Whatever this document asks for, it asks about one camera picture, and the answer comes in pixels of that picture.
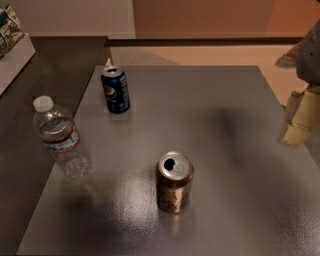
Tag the white box with snack bags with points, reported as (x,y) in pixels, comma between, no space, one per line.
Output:
(16,47)

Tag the blue pepsi can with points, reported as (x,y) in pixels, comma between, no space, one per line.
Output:
(115,87)

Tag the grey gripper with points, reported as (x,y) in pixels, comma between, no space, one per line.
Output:
(310,58)

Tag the clear plastic water bottle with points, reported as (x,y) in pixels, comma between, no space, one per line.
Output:
(59,134)

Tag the orange soda can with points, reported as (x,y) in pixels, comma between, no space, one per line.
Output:
(174,175)

